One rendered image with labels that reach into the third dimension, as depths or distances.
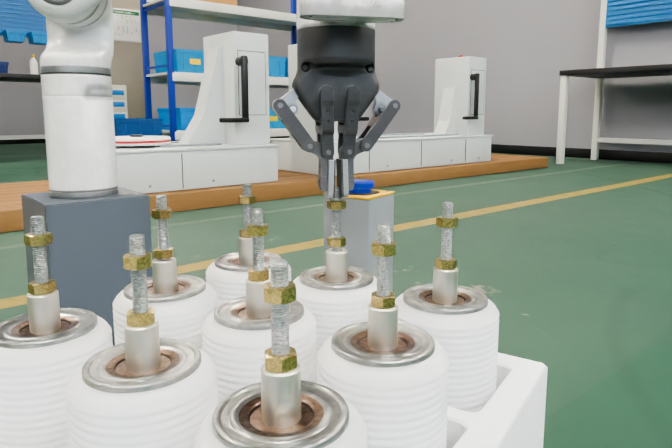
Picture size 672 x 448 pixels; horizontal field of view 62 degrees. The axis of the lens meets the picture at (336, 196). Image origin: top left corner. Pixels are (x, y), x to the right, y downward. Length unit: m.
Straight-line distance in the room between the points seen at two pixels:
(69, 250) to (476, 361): 0.56
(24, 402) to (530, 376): 0.42
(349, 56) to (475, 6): 5.99
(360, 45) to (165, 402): 0.34
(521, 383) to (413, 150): 2.99
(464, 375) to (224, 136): 2.44
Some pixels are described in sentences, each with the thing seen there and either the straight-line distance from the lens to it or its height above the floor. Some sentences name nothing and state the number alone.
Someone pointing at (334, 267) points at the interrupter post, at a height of 0.27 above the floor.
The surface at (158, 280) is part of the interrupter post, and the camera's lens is 0.56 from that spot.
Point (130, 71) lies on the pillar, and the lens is 6.89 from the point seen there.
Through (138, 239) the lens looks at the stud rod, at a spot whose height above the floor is 0.34.
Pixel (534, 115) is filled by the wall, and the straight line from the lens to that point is 5.99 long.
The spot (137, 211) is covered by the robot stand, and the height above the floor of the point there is 0.28.
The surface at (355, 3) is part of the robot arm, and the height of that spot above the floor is 0.51.
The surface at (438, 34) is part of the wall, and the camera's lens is 6.76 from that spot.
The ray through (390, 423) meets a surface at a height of 0.22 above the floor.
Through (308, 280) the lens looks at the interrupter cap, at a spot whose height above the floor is 0.25.
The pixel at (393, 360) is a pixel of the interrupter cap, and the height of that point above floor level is 0.25.
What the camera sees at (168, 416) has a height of 0.24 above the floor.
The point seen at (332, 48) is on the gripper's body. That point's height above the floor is 0.48.
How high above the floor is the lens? 0.42
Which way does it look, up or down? 8 degrees down
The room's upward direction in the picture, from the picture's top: straight up
